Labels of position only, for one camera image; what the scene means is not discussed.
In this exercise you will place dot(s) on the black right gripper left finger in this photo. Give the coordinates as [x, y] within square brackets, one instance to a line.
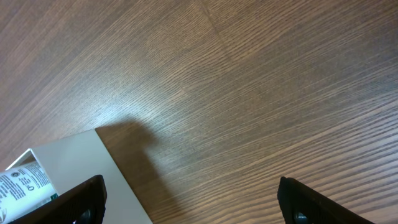
[84, 204]

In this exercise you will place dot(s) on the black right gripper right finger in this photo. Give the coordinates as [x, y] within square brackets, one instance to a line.
[301, 204]

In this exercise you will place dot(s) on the white lotion tube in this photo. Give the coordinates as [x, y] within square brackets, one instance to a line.
[24, 189]

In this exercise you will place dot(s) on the white cardboard box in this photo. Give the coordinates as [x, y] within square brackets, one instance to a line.
[69, 161]

